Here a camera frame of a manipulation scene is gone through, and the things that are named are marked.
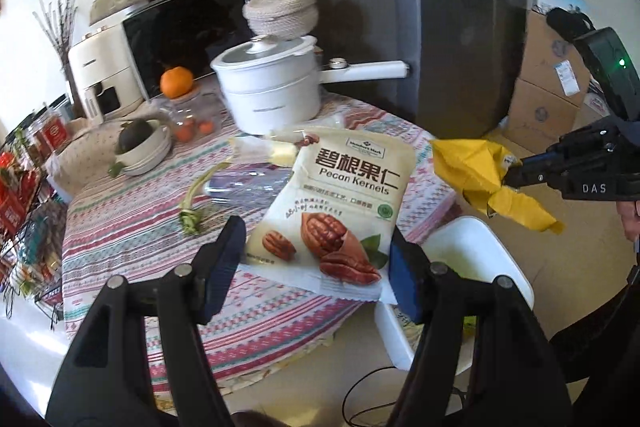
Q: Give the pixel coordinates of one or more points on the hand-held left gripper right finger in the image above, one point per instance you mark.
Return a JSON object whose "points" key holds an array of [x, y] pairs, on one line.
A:
{"points": [[402, 277]]}

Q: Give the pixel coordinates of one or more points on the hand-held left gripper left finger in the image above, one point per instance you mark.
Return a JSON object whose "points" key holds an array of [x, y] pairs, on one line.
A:
{"points": [[222, 277]]}

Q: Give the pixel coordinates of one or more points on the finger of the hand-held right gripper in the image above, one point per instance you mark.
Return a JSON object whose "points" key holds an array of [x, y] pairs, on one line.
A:
{"points": [[535, 193], [560, 157]]}

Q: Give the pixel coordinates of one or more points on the yellow wrapper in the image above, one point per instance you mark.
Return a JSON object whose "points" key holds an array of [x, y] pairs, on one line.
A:
{"points": [[465, 167]]}

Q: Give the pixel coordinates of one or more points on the white pecan bag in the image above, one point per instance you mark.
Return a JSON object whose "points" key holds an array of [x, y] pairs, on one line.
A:
{"points": [[340, 187]]}

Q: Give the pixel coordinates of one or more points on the person's right hand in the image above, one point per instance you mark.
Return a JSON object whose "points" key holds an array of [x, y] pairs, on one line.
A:
{"points": [[629, 219]]}

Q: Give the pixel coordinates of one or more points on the large cardboard box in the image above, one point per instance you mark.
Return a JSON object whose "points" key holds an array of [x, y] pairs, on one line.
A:
{"points": [[542, 117]]}

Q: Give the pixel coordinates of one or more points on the green vegetable stalk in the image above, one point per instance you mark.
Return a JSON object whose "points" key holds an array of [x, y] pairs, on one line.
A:
{"points": [[192, 217]]}

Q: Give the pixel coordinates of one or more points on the labelled cardboard box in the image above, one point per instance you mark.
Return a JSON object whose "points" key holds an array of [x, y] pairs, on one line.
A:
{"points": [[550, 57]]}

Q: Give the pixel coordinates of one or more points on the black bag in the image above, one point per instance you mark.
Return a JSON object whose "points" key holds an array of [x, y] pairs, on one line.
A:
{"points": [[570, 23]]}

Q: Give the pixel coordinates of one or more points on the clear plastic bag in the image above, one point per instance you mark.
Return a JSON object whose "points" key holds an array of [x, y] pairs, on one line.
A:
{"points": [[280, 152], [240, 187]]}

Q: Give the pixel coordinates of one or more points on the stacked white bowls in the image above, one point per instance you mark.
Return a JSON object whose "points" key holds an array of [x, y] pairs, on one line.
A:
{"points": [[147, 157]]}

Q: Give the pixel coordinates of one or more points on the person's dark trousers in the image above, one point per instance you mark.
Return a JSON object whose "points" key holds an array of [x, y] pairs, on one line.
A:
{"points": [[600, 322]]}

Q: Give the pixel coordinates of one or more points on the small green fruit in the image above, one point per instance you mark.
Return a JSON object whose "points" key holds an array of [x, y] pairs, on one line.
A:
{"points": [[116, 169]]}

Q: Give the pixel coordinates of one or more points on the glass jar of small oranges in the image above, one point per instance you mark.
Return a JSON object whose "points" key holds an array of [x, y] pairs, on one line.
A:
{"points": [[192, 119]]}

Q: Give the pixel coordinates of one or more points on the dark avocado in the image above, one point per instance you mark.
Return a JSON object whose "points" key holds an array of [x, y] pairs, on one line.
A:
{"points": [[134, 136]]}

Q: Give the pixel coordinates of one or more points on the grey refrigerator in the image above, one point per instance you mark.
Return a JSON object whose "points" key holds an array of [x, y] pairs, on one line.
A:
{"points": [[450, 32]]}

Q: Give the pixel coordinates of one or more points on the white electric pot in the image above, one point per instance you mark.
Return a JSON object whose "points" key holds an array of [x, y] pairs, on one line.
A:
{"points": [[270, 97]]}

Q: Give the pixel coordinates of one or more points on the cream lace cloth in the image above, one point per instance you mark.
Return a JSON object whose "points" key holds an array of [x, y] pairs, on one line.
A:
{"points": [[80, 157]]}

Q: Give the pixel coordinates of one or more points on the orange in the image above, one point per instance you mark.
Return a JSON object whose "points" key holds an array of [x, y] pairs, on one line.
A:
{"points": [[176, 82]]}

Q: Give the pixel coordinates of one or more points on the red snack packets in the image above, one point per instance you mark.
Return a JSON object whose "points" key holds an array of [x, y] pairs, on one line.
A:
{"points": [[17, 192]]}

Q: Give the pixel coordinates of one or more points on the white pot lid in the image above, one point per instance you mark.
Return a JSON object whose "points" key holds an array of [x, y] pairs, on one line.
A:
{"points": [[260, 54]]}

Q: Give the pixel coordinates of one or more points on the white air fryer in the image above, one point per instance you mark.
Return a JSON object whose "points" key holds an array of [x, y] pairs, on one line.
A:
{"points": [[100, 72]]}

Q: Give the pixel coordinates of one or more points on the white microwave oven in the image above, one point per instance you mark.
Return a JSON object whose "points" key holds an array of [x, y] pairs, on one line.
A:
{"points": [[175, 37]]}

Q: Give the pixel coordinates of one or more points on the dried branches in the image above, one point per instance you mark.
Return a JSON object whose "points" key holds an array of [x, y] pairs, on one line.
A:
{"points": [[57, 22]]}

